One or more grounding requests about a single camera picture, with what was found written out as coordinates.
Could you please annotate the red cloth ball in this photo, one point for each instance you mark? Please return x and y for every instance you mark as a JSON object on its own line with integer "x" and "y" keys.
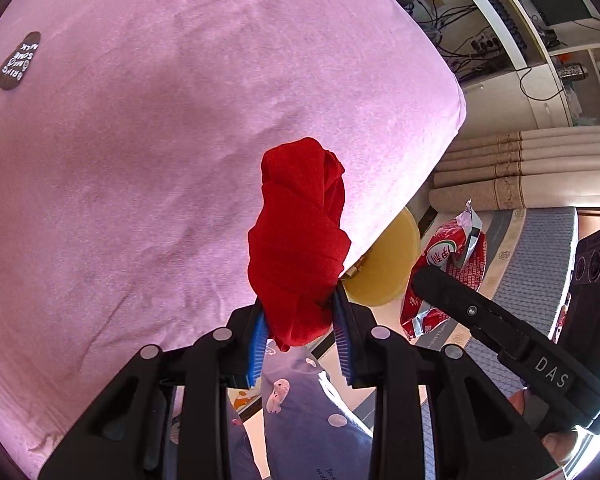
{"x": 297, "y": 240}

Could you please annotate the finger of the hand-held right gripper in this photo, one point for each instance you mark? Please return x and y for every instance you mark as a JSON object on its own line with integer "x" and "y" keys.
{"x": 460, "y": 305}

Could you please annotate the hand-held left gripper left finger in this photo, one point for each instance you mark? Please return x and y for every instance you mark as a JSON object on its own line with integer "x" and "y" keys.
{"x": 256, "y": 350}

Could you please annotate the black speaker panel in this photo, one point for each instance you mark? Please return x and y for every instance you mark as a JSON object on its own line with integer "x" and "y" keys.
{"x": 597, "y": 255}

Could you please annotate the stack of beige mats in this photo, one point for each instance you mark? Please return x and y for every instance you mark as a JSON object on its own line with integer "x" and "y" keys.
{"x": 525, "y": 170}

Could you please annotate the dark oval patch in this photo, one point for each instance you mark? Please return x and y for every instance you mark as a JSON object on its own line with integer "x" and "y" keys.
{"x": 17, "y": 60}

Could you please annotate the person's right hand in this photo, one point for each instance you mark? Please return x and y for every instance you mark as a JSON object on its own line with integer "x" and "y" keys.
{"x": 560, "y": 447}

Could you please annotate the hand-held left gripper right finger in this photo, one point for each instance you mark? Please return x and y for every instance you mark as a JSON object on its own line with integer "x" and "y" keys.
{"x": 342, "y": 345}

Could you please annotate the person's pajama legs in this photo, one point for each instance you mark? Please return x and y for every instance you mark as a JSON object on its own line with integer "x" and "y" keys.
{"x": 305, "y": 425}

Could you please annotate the black keyboard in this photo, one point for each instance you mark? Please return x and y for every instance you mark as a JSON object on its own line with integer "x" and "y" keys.
{"x": 495, "y": 5}

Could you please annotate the white computer desk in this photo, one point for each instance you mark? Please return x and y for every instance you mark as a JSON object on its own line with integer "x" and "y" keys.
{"x": 520, "y": 35}

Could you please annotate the red white snack wrapper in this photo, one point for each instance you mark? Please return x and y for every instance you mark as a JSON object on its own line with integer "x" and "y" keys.
{"x": 447, "y": 245}

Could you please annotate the grey patterned mat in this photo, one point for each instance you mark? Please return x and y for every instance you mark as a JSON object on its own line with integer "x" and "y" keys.
{"x": 525, "y": 260}

